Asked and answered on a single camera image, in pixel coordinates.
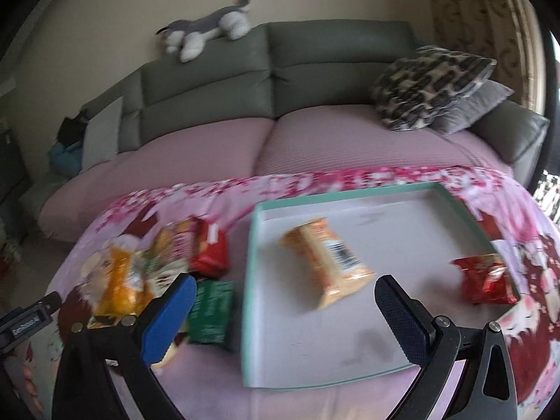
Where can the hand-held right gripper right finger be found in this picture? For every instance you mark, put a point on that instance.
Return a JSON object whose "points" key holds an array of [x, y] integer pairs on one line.
{"points": [[398, 315]]}

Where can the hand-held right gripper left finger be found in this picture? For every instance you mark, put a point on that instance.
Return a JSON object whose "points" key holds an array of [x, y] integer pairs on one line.
{"points": [[170, 315]]}

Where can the teal rimmed tray box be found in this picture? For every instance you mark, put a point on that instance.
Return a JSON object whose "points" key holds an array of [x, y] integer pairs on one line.
{"points": [[306, 328]]}

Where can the orange snack packet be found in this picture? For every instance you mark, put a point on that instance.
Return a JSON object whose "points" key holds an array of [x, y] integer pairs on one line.
{"points": [[315, 253]]}

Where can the green snack packet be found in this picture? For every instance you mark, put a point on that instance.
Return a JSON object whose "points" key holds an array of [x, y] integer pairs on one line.
{"points": [[212, 310]]}

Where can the yellow snack packet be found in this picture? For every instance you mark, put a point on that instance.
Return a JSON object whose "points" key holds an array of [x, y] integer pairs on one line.
{"points": [[118, 284]]}

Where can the pink snack packet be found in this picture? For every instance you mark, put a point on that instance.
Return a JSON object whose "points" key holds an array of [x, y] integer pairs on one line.
{"points": [[175, 245]]}

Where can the red white snack packet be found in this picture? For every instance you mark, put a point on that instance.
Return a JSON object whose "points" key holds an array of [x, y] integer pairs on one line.
{"points": [[210, 253]]}

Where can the pink printed blanket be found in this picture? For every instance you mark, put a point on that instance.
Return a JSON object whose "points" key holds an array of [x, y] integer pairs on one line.
{"points": [[131, 210]]}

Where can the dark cabinet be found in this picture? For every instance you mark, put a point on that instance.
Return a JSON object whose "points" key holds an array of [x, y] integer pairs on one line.
{"points": [[11, 175]]}

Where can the pink sofa cover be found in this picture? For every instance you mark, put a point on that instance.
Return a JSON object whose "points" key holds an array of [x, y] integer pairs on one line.
{"points": [[197, 153]]}

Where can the teal cloth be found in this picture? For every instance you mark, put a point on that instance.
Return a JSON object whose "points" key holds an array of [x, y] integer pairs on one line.
{"points": [[65, 159]]}

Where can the light grey pillow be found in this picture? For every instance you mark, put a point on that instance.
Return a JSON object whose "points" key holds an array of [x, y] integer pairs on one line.
{"points": [[103, 135]]}

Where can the black bag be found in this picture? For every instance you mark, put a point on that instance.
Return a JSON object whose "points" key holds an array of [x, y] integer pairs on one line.
{"points": [[72, 131]]}

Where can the leopard print pillow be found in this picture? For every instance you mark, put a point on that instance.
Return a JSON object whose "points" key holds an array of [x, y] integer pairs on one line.
{"points": [[424, 83]]}

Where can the grey sofa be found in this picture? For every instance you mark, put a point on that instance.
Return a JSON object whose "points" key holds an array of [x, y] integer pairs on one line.
{"points": [[332, 52]]}

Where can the grey white plush dog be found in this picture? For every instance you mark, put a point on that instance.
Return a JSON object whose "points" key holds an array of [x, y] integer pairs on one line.
{"points": [[210, 22]]}

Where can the patterned beige curtain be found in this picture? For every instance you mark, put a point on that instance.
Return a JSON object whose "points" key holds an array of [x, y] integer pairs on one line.
{"points": [[481, 8]]}

